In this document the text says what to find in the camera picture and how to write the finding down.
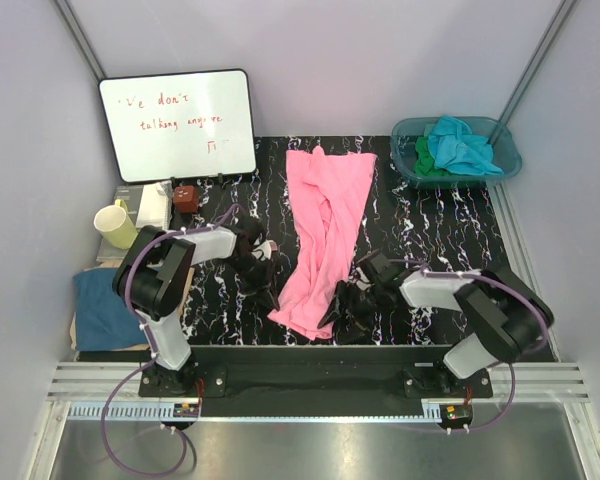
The white whiteboard black frame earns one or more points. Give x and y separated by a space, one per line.
185 125

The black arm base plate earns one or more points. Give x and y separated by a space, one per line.
315 382

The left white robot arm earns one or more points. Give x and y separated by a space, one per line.
151 282

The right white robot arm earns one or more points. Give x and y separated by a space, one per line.
508 320

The teal plastic basin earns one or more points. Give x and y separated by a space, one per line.
406 132

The turquoise t shirt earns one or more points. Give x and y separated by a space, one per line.
456 149

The pink t shirt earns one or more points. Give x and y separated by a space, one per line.
327 195

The grey white booklet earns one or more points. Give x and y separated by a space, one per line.
148 205

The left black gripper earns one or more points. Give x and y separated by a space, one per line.
264 289

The green t shirt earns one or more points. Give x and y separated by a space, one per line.
425 162

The dark red small box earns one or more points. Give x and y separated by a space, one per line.
186 199

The white slotted cable duct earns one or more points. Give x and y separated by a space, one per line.
177 412

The yellow green mug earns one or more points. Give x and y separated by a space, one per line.
115 225

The black marbled table mat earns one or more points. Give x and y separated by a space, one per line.
450 229

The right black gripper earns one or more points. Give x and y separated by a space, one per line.
362 326

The folded blue t shirt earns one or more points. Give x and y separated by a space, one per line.
100 312

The aluminium extrusion rail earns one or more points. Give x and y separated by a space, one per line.
533 382

